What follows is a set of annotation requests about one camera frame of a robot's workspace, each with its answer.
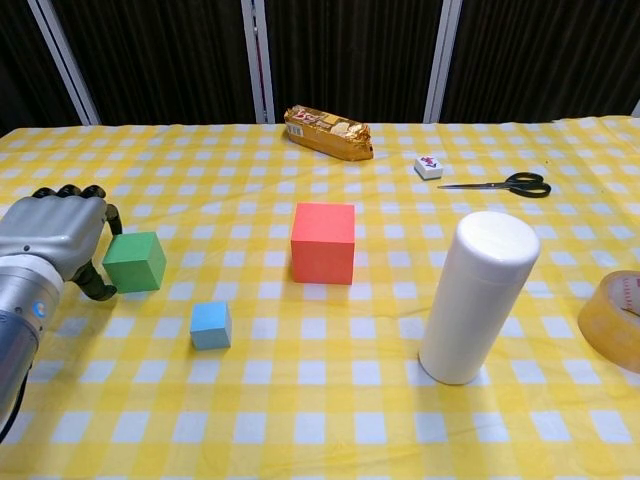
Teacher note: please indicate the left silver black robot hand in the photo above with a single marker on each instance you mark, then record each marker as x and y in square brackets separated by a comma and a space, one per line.
[55, 230]

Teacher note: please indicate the green cube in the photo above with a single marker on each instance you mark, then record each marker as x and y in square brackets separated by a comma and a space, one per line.
[135, 262]

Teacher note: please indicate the small blue cube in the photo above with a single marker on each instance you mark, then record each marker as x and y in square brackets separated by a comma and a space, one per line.
[210, 327]

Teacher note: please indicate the large red cube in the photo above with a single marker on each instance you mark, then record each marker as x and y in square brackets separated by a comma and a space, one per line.
[322, 250]

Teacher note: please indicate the gold biscuit packet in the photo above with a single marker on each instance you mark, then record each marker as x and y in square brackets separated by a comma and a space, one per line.
[330, 140]

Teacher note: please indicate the yellow checkered tablecloth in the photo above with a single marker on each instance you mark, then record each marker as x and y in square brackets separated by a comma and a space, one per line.
[320, 400]

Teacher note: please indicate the black pleated curtain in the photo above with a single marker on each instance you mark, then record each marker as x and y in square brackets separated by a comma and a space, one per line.
[350, 50]

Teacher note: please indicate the white mahjong tile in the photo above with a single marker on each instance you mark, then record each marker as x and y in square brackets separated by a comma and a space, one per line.
[429, 170]

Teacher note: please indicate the white cylindrical bottle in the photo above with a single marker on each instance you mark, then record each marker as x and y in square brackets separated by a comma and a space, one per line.
[475, 300]

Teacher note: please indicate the clear tape roll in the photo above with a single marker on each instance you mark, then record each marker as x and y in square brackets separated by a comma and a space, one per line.
[600, 325]

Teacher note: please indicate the aluminium frame post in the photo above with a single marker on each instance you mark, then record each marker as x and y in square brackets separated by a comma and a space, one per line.
[442, 60]
[64, 60]
[636, 109]
[260, 60]

